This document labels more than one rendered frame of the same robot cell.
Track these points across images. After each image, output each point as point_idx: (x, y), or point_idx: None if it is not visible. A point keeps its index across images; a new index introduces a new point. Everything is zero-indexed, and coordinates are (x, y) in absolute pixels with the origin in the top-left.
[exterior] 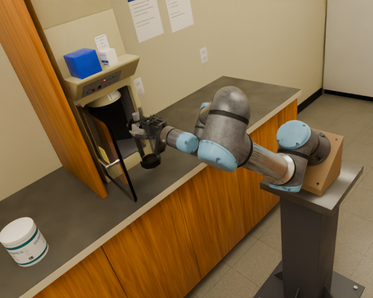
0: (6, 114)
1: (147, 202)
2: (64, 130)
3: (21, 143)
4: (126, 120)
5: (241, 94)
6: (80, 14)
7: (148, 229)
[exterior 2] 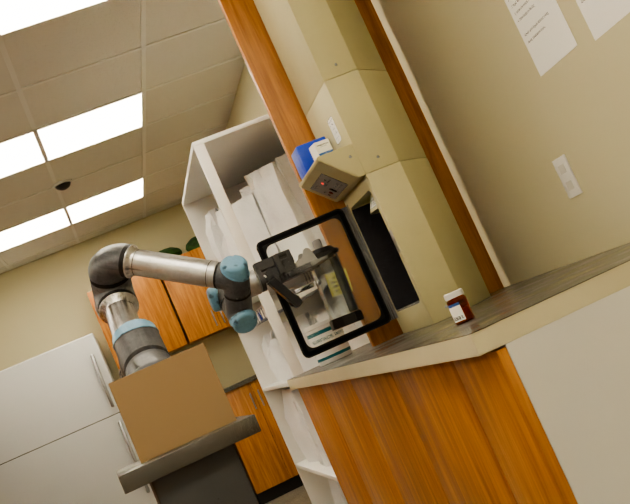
0: None
1: (321, 371)
2: None
3: None
4: None
5: (94, 255)
6: (312, 95)
7: (350, 419)
